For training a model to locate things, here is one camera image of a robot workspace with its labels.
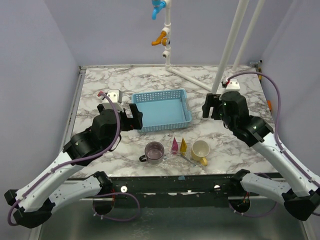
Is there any blue plastic basket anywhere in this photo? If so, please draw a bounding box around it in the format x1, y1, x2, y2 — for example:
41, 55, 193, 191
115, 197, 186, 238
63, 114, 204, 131
131, 88, 192, 133

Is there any purple translucent cup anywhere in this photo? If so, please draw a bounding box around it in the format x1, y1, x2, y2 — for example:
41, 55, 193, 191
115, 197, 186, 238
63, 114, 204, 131
139, 141, 165, 165

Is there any yellow mug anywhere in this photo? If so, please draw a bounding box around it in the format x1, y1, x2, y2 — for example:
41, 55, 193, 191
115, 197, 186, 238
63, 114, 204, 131
190, 140, 211, 167

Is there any yellow toothpaste tube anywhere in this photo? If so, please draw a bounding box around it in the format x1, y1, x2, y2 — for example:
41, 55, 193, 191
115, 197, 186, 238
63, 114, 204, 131
179, 138, 188, 154

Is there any pink toothpaste tube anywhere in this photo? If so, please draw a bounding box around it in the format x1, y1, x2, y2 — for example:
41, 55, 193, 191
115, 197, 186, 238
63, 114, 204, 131
171, 137, 179, 155

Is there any clear textured round tray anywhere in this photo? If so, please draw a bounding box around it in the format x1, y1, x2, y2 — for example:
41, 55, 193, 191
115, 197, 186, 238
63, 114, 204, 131
161, 147, 197, 168

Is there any grey toothbrush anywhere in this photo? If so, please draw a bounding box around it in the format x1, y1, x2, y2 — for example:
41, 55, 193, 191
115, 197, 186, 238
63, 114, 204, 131
180, 155, 197, 167
162, 154, 181, 162

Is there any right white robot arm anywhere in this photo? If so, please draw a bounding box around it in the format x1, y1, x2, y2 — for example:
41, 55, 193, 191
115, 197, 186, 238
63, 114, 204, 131
202, 91, 320, 221

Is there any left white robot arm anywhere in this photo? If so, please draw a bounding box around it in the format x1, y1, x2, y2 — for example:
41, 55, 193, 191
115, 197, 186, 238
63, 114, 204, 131
4, 103, 143, 229

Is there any yellow tool in corner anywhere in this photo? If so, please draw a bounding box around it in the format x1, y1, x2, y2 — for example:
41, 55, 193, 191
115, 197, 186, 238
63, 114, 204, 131
256, 60, 263, 82

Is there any orange tap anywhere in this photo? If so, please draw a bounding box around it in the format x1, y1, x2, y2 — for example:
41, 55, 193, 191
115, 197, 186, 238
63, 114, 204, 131
151, 31, 171, 47

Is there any blue tap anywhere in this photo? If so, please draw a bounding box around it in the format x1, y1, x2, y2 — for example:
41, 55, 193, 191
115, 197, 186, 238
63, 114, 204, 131
151, 0, 167, 20

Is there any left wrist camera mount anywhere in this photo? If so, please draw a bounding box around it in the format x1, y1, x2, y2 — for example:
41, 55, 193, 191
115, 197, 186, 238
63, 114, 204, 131
97, 89, 124, 112

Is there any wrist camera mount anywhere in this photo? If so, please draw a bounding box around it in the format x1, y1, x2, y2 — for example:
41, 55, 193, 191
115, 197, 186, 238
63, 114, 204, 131
221, 78, 240, 93
97, 89, 124, 112

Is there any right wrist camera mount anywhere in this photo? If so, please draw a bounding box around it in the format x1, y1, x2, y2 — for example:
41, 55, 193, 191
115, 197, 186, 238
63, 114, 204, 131
221, 78, 240, 93

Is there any orange clamp on wall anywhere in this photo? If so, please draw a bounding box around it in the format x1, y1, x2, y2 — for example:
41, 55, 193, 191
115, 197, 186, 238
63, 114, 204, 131
267, 100, 273, 112

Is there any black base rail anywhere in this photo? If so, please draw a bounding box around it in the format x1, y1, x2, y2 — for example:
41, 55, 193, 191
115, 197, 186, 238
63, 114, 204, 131
82, 172, 261, 208

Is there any white pvc pipe frame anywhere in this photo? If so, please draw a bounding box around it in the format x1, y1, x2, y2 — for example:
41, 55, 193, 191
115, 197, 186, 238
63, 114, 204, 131
161, 0, 265, 94

